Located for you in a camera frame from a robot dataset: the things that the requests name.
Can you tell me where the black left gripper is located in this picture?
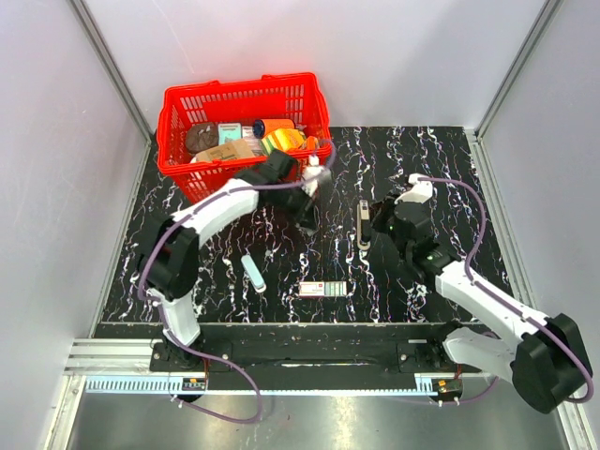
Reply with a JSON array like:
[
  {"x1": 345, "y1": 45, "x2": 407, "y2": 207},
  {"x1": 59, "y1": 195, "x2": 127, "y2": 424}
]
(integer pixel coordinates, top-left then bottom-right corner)
[{"x1": 273, "y1": 182, "x2": 320, "y2": 232}]

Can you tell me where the grey metal stapler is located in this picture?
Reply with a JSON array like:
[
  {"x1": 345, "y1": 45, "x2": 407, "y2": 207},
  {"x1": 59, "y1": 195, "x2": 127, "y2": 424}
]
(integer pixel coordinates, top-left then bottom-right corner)
[{"x1": 357, "y1": 199, "x2": 371, "y2": 251}]

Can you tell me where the light blue stapler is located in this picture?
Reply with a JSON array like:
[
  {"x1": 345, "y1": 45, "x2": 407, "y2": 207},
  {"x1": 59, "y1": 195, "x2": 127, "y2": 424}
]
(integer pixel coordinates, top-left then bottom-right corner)
[{"x1": 241, "y1": 254, "x2": 266, "y2": 293}]

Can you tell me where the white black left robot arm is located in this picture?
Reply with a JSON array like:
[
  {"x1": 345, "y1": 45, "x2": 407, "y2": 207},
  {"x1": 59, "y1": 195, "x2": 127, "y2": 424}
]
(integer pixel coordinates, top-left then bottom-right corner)
[{"x1": 137, "y1": 150, "x2": 330, "y2": 371}]

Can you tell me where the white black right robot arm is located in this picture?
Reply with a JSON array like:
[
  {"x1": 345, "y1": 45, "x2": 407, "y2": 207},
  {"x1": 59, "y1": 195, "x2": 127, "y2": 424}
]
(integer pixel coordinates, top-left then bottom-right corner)
[{"x1": 357, "y1": 194, "x2": 593, "y2": 413}]

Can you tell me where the red white staple box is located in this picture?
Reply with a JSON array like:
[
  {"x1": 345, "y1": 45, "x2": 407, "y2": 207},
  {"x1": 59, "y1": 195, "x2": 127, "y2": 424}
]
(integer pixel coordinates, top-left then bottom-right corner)
[{"x1": 298, "y1": 281, "x2": 348, "y2": 297}]

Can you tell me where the orange snack packet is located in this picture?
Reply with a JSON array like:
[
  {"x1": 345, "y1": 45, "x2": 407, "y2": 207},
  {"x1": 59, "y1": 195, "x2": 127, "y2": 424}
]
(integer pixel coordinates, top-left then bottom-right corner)
[{"x1": 304, "y1": 136, "x2": 320, "y2": 151}]

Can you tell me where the yellow green striped box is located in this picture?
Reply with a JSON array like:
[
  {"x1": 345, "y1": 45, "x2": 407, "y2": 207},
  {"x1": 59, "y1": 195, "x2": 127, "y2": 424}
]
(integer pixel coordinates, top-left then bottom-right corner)
[{"x1": 261, "y1": 128, "x2": 307, "y2": 155}]

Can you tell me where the brown cardboard box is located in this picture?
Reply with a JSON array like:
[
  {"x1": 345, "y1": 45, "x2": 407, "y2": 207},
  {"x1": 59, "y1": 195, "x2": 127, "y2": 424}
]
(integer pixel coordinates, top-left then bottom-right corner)
[{"x1": 191, "y1": 139, "x2": 255, "y2": 163}]

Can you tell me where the orange bottle blue cap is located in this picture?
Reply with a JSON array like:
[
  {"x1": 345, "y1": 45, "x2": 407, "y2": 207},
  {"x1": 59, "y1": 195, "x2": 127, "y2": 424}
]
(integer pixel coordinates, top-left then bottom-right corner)
[{"x1": 252, "y1": 118, "x2": 295, "y2": 139}]

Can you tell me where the teal white small box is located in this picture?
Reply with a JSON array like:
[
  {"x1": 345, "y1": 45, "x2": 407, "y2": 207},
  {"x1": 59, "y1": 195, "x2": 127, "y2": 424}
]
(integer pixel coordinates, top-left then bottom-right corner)
[{"x1": 217, "y1": 123, "x2": 243, "y2": 145}]

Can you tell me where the red plastic shopping basket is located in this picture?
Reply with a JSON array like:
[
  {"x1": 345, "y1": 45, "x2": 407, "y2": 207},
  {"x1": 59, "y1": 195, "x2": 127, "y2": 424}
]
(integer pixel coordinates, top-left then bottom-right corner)
[{"x1": 157, "y1": 72, "x2": 332, "y2": 203}]

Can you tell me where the brown round cookie pack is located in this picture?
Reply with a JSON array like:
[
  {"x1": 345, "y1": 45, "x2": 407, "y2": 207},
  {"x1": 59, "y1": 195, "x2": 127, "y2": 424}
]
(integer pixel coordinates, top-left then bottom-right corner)
[{"x1": 185, "y1": 122, "x2": 219, "y2": 156}]

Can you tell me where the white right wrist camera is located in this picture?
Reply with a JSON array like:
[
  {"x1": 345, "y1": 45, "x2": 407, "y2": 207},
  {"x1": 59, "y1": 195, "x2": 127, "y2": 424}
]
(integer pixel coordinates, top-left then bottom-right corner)
[{"x1": 395, "y1": 173, "x2": 433, "y2": 204}]

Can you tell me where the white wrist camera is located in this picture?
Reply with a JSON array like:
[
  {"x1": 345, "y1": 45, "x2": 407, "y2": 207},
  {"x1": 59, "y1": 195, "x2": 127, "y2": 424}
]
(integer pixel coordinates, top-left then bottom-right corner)
[
  {"x1": 301, "y1": 156, "x2": 331, "y2": 197},
  {"x1": 395, "y1": 173, "x2": 433, "y2": 204}
]

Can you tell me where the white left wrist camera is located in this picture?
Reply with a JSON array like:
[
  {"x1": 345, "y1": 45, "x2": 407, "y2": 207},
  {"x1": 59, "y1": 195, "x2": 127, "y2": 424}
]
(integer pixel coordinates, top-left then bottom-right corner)
[{"x1": 301, "y1": 156, "x2": 331, "y2": 197}]

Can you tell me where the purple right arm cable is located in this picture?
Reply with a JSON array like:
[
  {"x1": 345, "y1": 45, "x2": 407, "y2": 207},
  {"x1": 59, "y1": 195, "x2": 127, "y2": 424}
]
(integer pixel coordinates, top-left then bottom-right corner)
[{"x1": 414, "y1": 174, "x2": 594, "y2": 405}]

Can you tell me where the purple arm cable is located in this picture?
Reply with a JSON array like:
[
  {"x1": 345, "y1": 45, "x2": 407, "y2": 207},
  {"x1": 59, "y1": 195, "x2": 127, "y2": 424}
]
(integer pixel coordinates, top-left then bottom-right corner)
[
  {"x1": 138, "y1": 138, "x2": 337, "y2": 362},
  {"x1": 414, "y1": 174, "x2": 594, "y2": 405}
]

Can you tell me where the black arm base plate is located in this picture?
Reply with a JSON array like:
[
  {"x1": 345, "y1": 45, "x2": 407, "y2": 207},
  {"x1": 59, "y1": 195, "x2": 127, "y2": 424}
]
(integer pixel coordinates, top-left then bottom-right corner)
[{"x1": 148, "y1": 322, "x2": 483, "y2": 376}]

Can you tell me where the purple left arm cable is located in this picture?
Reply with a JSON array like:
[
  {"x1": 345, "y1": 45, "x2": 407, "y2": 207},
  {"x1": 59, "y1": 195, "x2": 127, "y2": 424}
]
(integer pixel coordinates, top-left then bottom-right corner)
[{"x1": 138, "y1": 138, "x2": 337, "y2": 362}]

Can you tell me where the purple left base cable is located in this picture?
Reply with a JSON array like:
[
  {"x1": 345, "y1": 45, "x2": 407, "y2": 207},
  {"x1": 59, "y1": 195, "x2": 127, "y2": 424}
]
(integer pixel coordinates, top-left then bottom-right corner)
[{"x1": 172, "y1": 353, "x2": 263, "y2": 424}]

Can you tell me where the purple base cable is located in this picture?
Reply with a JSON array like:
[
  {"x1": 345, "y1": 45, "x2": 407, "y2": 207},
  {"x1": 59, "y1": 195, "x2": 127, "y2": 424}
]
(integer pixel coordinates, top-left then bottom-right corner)
[
  {"x1": 440, "y1": 369, "x2": 501, "y2": 405},
  {"x1": 172, "y1": 353, "x2": 263, "y2": 424}
]

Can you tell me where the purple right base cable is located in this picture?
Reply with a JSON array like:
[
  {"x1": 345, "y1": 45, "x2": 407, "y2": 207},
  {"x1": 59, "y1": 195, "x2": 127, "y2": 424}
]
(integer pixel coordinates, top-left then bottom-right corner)
[{"x1": 440, "y1": 369, "x2": 501, "y2": 405}]

